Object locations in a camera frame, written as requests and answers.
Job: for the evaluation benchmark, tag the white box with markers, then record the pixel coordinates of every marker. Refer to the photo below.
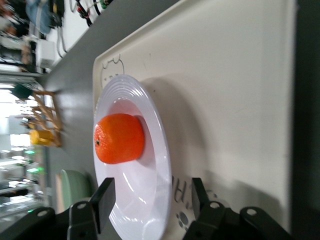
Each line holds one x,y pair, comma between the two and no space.
46,53

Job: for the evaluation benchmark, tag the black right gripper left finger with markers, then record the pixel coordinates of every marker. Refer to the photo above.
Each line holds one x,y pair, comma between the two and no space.
100,207

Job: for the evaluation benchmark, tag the white round plate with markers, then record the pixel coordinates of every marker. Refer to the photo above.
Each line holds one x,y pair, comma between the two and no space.
150,190

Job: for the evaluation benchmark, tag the orange fruit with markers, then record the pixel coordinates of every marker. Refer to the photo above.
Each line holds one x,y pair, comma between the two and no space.
120,138

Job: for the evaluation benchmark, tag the wooden peg rack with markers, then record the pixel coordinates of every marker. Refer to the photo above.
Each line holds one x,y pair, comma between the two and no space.
53,117

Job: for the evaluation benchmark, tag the cream tray with bear print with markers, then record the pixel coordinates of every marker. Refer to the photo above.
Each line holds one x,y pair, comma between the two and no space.
225,100

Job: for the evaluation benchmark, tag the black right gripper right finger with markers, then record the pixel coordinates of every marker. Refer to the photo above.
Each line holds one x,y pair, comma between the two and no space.
207,220

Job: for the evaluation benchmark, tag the light green bowl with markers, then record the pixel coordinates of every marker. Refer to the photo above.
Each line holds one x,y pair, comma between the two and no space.
75,187

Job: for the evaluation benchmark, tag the yellow cup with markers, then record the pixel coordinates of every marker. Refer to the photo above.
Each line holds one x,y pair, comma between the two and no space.
41,137

